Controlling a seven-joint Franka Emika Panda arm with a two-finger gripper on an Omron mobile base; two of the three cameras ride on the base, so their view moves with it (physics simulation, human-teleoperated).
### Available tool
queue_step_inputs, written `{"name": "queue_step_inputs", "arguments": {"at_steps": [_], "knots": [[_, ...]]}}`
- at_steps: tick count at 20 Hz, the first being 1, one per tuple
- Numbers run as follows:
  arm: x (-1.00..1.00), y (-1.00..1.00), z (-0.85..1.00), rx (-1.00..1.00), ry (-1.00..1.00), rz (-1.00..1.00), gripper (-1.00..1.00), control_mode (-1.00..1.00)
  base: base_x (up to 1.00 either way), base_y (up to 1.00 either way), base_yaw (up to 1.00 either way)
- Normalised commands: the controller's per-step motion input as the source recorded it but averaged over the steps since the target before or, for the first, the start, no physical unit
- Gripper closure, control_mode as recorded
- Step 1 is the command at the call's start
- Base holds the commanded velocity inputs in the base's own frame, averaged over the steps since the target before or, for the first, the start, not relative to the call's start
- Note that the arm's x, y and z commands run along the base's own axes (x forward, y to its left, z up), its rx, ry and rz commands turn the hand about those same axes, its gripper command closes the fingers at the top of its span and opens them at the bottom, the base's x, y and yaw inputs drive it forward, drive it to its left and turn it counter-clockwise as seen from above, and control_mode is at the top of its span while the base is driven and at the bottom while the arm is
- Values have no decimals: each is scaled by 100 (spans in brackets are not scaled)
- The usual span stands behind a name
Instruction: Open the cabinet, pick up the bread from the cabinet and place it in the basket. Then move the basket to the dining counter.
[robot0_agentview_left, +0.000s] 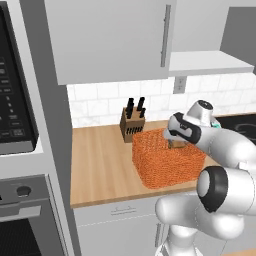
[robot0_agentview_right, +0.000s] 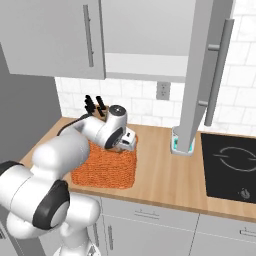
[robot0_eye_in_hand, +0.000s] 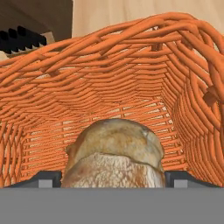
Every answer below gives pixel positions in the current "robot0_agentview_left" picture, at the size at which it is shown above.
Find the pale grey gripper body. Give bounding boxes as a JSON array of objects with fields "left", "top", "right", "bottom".
[{"left": 162, "top": 127, "right": 188, "bottom": 150}]

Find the orange woven basket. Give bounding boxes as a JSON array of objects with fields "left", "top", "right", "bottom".
[{"left": 131, "top": 127, "right": 207, "bottom": 190}]

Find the white base cabinet door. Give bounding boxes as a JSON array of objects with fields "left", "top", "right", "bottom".
[{"left": 75, "top": 214, "right": 169, "bottom": 256}]

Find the white cabinet above hood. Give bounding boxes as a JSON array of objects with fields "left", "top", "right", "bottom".
[{"left": 170, "top": 0, "right": 232, "bottom": 53}]

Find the wooden knife block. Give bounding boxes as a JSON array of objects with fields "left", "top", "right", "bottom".
[{"left": 119, "top": 96, "right": 148, "bottom": 144}]

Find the black hob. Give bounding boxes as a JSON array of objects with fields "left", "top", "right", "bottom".
[{"left": 213, "top": 112, "right": 256, "bottom": 145}]

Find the white range hood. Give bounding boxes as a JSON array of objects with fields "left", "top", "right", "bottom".
[{"left": 168, "top": 50, "right": 255, "bottom": 78}]

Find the white drawer front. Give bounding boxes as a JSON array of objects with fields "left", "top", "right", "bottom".
[{"left": 72, "top": 195, "right": 162, "bottom": 229}]

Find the black oven knob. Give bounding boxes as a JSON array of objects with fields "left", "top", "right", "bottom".
[{"left": 16, "top": 185, "right": 33, "bottom": 198}]

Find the black microwave oven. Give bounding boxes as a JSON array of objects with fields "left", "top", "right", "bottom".
[{"left": 0, "top": 0, "right": 40, "bottom": 156}]

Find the steel oven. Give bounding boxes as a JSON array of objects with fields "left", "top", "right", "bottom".
[{"left": 0, "top": 173, "right": 69, "bottom": 256}]

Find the grey wall socket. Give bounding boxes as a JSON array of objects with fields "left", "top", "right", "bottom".
[{"left": 172, "top": 75, "right": 188, "bottom": 95}]

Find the grey drawer handle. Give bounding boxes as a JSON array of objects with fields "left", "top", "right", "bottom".
[{"left": 110, "top": 206, "right": 138, "bottom": 216}]

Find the grey base cabinet handle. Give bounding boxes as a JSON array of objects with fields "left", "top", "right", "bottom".
[{"left": 154, "top": 222, "right": 163, "bottom": 249}]

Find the grey cabinet door handle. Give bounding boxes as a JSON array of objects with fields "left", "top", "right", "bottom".
[{"left": 160, "top": 4, "right": 172, "bottom": 69}]

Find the white wall cabinet door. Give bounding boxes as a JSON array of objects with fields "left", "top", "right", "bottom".
[{"left": 43, "top": 0, "right": 178, "bottom": 86}]

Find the steel oven handle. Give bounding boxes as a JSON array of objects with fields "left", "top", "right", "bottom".
[{"left": 0, "top": 205, "right": 43, "bottom": 223}]

